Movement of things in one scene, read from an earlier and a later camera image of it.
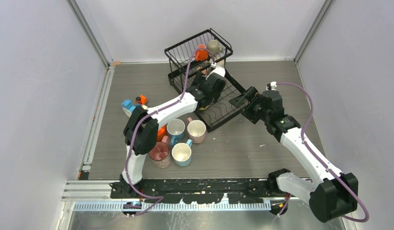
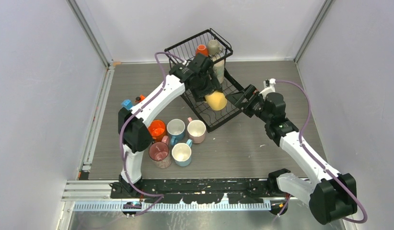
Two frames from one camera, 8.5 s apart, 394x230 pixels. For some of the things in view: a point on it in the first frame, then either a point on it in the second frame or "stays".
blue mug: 176,130 stays
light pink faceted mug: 196,129 stays
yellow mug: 203,109 → 217,100
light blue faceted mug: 181,153 stays
